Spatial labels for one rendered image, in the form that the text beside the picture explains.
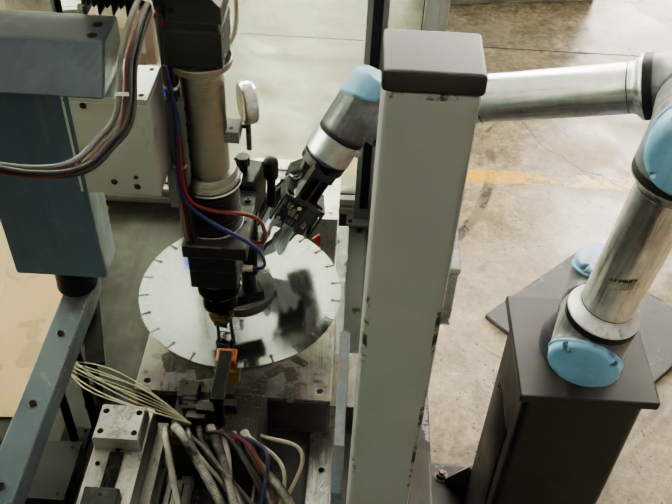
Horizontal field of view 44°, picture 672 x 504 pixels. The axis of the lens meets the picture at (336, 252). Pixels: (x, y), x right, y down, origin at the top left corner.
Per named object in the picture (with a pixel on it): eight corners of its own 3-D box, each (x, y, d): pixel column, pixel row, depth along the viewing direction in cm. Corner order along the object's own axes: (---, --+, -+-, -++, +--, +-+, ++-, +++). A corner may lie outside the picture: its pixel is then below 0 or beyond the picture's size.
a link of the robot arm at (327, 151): (318, 114, 128) (362, 139, 131) (303, 137, 130) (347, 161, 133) (319, 133, 122) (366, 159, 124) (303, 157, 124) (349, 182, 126)
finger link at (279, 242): (258, 269, 134) (286, 226, 130) (259, 251, 139) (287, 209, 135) (275, 277, 135) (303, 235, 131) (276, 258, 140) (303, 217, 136)
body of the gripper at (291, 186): (265, 221, 128) (304, 160, 122) (266, 196, 135) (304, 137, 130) (307, 243, 130) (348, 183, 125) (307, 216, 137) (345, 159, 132)
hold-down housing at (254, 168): (238, 251, 124) (231, 141, 111) (268, 256, 124) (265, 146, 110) (227, 276, 120) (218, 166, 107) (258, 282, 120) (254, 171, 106)
